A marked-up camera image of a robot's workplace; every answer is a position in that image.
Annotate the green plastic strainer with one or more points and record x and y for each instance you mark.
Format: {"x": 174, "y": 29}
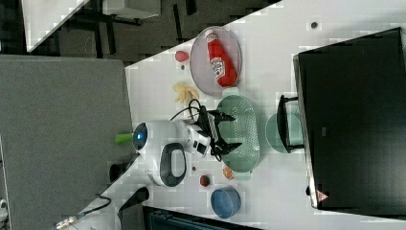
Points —
{"x": 243, "y": 129}

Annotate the green toy object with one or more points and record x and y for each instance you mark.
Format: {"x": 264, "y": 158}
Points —
{"x": 123, "y": 138}

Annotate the toy strawberry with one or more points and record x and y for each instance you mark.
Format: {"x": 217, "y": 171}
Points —
{"x": 181, "y": 56}

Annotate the silver toaster oven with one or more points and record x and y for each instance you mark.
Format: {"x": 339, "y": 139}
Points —
{"x": 352, "y": 101}

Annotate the red plush ketchup bottle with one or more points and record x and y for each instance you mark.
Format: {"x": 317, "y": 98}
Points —
{"x": 224, "y": 70}

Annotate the toy orange half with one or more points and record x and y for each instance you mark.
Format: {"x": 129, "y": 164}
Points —
{"x": 227, "y": 172}

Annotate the green plastic cup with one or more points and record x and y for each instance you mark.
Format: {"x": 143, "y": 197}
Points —
{"x": 294, "y": 130}

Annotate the grey partition board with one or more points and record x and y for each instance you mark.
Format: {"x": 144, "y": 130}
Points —
{"x": 59, "y": 119}

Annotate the toy peeled banana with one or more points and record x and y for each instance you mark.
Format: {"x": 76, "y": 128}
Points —
{"x": 185, "y": 93}

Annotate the small red toy fruit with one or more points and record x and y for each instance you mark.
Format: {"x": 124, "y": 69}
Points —
{"x": 204, "y": 181}

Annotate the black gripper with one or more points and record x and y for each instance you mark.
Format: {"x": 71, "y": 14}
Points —
{"x": 209, "y": 121}

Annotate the blue plastic bowl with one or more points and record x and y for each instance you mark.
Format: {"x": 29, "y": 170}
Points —
{"x": 225, "y": 202}

